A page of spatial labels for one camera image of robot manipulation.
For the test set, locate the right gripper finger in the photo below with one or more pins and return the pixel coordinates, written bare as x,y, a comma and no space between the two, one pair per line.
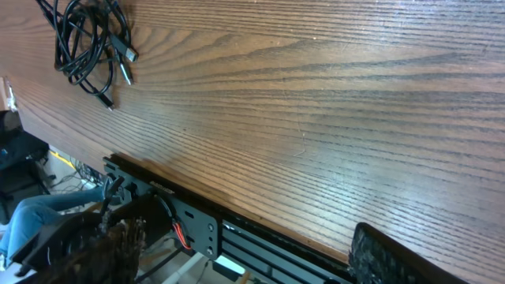
376,258

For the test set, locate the person in blue jeans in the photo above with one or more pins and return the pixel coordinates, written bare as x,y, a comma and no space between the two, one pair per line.
88,247

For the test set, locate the black aluminium mounting rail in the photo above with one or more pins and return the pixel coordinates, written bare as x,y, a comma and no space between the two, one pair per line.
215,231

